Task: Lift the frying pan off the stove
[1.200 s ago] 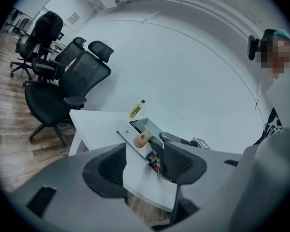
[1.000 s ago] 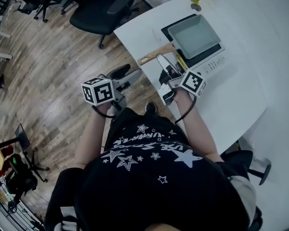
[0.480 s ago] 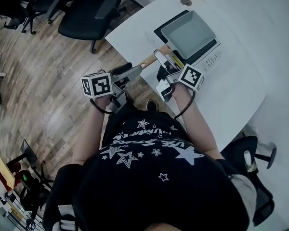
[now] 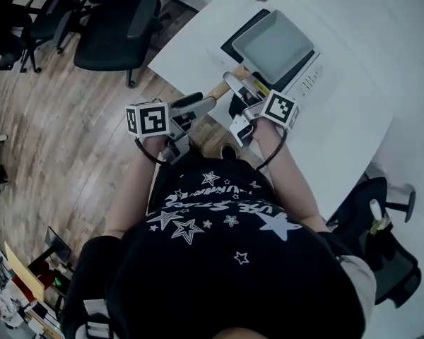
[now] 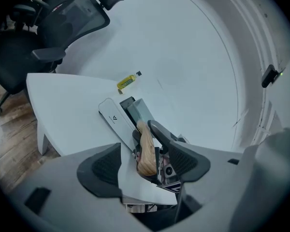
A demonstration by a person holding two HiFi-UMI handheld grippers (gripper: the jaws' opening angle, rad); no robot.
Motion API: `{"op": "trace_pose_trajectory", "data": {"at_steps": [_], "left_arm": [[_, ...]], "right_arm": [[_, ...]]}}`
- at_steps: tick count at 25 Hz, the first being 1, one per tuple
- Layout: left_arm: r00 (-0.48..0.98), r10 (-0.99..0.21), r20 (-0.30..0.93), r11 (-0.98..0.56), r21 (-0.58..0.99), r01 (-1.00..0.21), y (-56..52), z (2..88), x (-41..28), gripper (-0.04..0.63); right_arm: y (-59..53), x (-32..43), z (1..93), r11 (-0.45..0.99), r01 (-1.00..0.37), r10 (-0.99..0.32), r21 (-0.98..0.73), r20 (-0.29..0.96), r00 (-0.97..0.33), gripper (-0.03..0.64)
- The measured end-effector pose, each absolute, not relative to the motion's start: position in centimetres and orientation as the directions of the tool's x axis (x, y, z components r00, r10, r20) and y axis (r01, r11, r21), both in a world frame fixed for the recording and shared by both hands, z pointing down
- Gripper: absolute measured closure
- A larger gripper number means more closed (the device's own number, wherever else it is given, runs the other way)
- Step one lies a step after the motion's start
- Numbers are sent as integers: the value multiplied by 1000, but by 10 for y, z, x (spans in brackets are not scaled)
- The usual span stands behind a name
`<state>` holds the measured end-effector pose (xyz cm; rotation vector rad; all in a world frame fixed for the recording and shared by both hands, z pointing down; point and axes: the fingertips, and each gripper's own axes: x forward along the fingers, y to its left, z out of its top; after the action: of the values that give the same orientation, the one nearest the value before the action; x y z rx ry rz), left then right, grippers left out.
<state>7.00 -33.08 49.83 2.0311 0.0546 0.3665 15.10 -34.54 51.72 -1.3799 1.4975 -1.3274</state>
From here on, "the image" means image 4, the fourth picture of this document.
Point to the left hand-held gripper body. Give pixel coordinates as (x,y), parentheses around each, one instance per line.
(148,118)

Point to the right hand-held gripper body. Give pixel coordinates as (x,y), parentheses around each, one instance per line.
(279,109)

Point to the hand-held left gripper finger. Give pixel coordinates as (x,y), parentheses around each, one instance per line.
(203,106)
(187,100)

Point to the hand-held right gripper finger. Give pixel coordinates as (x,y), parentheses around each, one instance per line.
(254,95)
(235,83)

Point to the white portable induction stove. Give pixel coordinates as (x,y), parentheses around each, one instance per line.
(305,80)

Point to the person's right forearm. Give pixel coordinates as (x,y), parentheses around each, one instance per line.
(293,185)

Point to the person's left forearm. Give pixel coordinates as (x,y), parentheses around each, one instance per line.
(130,196)

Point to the person's black shoe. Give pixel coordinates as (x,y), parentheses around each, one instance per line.
(229,151)

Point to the white table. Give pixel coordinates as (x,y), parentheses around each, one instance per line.
(346,118)

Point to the black office chair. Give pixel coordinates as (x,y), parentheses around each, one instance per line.
(53,23)
(385,260)
(3,30)
(109,41)

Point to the black monitor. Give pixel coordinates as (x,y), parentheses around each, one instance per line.
(58,247)

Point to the black star-print shirt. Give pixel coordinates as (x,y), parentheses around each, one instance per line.
(212,277)

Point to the yellow desk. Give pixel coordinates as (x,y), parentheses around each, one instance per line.
(24,274)

